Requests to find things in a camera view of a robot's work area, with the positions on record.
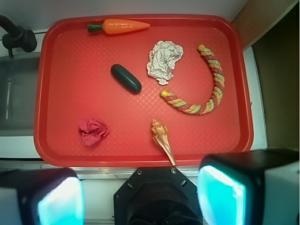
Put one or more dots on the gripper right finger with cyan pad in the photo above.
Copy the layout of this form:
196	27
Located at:
258	187

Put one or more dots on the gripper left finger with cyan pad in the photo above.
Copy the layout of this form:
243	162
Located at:
41	197

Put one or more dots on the crumpled red paper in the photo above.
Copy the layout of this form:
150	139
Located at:
91	131

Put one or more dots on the crumpled white paper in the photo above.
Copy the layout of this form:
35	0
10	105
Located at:
162	61

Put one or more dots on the golden spiral seashell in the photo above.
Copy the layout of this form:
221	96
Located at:
160	137

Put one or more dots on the steel sink basin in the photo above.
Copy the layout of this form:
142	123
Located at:
18	88

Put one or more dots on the red plastic tray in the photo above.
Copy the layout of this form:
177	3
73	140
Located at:
75	82

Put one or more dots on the dark green oval capsule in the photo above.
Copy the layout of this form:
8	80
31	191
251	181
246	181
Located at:
126	78

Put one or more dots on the black faucet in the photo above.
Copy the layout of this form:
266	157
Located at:
17	37

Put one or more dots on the orange toy carrot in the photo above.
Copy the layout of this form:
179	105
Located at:
117	26

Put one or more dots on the black octagonal mount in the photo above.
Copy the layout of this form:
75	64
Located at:
157	196

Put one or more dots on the twisted multicolour rope toy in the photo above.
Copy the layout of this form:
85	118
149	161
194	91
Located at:
217	93

